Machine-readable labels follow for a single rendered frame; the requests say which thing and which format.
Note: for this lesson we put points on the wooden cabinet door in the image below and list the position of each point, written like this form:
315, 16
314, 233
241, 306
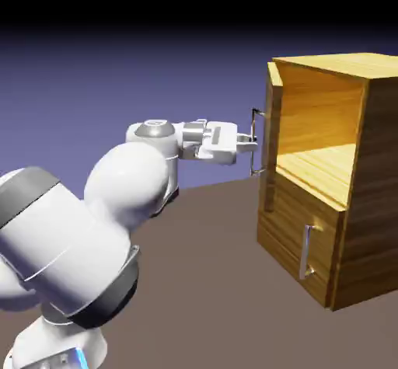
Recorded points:
270, 145
292, 244

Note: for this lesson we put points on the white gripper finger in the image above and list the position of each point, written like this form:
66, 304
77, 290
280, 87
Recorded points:
244, 137
247, 147

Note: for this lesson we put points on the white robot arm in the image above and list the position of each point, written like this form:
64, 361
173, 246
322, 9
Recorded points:
62, 238

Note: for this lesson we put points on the light wood cabinet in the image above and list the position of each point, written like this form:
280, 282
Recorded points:
367, 188

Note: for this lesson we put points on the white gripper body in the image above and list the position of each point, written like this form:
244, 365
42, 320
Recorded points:
222, 145

